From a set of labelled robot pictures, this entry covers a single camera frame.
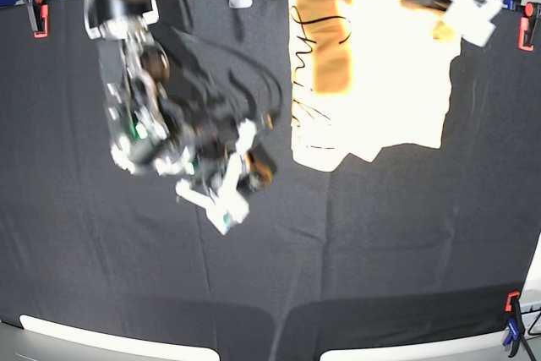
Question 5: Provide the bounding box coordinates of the red clamp right edge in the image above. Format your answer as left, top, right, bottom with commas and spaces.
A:
518, 2, 539, 52

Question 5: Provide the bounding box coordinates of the red black clamp left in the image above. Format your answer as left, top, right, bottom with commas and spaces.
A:
24, 0, 48, 38

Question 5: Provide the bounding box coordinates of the yellow t-shirt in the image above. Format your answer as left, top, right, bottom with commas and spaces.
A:
288, 0, 461, 172

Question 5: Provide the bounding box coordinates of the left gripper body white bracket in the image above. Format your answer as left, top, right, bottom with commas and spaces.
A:
401, 0, 504, 47

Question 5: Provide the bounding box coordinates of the red blue clamp bottom right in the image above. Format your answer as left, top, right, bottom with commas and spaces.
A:
503, 291, 525, 358

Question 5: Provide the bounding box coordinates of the black table cloth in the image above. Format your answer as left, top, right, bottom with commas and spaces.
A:
1, 0, 540, 360

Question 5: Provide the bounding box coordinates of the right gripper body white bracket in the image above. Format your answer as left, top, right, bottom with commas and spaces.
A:
175, 119, 275, 235

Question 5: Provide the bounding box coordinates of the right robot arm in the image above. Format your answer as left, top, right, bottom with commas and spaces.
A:
84, 0, 282, 234

